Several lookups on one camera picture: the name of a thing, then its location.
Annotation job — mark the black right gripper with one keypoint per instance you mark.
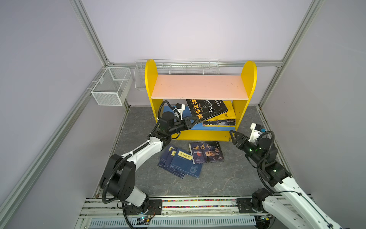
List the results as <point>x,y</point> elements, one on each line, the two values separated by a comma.
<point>243,138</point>

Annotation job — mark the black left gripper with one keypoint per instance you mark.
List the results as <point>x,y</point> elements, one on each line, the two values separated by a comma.
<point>187,124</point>

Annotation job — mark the purple portrait cover book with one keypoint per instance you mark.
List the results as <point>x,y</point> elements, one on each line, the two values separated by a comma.
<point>220,123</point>

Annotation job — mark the black antler cover book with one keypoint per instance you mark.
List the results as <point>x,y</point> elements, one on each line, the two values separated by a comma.
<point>206,109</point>

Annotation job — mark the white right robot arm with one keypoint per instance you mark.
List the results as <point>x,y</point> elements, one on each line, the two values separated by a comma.
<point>281,196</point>

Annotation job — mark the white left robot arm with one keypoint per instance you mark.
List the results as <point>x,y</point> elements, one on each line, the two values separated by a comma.
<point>118,179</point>

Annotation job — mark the lower dark blue booklet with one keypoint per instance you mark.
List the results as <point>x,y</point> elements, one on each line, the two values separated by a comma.
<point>166,158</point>

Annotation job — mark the dark blue booklet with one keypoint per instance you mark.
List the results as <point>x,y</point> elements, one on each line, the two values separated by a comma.
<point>183,162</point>
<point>166,158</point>

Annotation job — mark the top dark blue booklet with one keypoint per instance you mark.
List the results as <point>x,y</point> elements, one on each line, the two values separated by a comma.
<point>183,162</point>

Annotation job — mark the yellow wooden bookshelf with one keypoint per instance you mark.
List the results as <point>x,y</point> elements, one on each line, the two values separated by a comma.
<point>236,88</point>

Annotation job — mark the green circuit board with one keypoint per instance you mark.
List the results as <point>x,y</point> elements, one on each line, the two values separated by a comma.
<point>143,221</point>

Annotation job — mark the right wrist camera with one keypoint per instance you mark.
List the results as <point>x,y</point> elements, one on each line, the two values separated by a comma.
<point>256,131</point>

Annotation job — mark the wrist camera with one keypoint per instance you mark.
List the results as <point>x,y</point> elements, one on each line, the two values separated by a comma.
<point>256,131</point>
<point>180,109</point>

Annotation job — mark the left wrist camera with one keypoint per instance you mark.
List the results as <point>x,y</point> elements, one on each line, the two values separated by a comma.
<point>180,109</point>

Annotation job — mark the white wire rack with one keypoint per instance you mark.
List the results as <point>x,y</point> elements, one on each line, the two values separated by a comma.
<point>176,67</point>

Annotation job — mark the white mesh wire basket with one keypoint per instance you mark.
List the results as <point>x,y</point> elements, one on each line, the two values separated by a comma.
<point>113,86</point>

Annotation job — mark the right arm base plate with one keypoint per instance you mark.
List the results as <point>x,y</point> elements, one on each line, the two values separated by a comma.
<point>248,205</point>

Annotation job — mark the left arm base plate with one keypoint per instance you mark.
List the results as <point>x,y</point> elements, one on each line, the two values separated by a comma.
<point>150,207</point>

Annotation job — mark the white slotted cable duct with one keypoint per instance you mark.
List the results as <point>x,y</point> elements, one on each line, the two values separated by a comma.
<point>174,222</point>

